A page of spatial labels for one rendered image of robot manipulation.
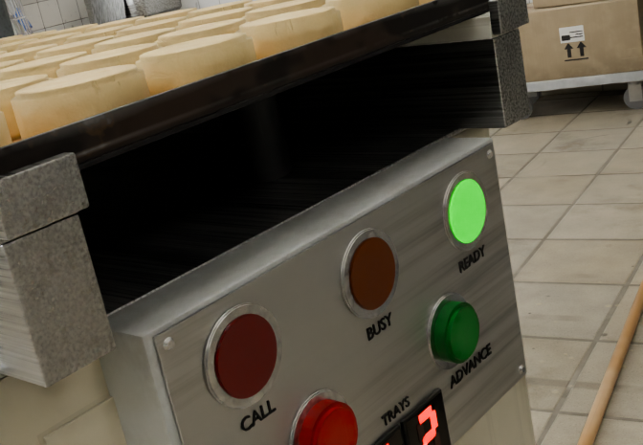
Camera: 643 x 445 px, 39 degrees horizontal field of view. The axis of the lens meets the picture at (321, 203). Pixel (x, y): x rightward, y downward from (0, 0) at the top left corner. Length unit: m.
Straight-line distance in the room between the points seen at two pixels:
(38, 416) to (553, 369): 1.73
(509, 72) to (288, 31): 0.14
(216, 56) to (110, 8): 5.07
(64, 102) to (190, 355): 0.10
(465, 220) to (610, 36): 3.58
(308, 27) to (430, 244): 0.12
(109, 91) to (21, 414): 0.12
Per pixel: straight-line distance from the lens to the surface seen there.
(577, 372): 2.00
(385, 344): 0.42
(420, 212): 0.43
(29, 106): 0.34
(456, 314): 0.45
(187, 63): 0.37
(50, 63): 0.46
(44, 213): 0.29
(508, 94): 0.50
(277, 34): 0.42
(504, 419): 0.58
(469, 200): 0.46
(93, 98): 0.33
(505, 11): 0.49
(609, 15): 4.01
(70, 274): 0.30
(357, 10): 0.47
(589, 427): 1.77
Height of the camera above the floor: 0.96
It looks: 16 degrees down
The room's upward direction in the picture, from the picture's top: 12 degrees counter-clockwise
